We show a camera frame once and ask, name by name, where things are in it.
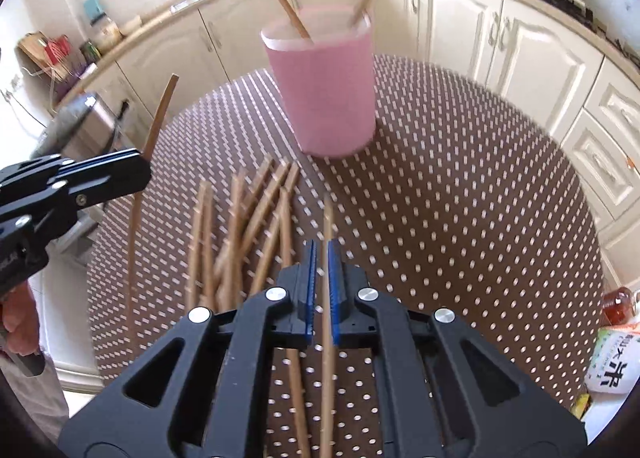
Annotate white rice bag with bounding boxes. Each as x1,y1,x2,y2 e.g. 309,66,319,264
585,323,640,394

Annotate cream kitchen cabinets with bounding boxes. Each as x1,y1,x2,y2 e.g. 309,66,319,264
50,0,640,289

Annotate yellow packet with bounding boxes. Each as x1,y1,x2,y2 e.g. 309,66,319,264
570,390,593,421

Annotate pile of wooden chopsticks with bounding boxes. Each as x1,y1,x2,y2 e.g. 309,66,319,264
184,153,313,458

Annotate brown polka dot tablecloth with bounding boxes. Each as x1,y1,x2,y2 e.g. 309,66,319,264
87,54,608,458

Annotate glass jar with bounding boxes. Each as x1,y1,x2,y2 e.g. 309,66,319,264
90,13,123,51

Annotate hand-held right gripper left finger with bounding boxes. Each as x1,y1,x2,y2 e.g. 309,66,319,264
60,239,318,458

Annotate person's left hand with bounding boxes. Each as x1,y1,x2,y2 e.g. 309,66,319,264
0,283,43,359

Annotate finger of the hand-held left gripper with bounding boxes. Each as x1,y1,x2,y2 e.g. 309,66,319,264
0,148,144,195
0,154,153,250

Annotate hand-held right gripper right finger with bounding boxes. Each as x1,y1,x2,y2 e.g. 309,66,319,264
327,240,587,458

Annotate pink cup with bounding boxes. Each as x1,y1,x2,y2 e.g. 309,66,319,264
260,5,377,159

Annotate dish rack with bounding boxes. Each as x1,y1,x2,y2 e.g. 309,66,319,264
17,33,98,89

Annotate cooking oil bottle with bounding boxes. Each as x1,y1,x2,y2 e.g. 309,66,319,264
600,287,640,329

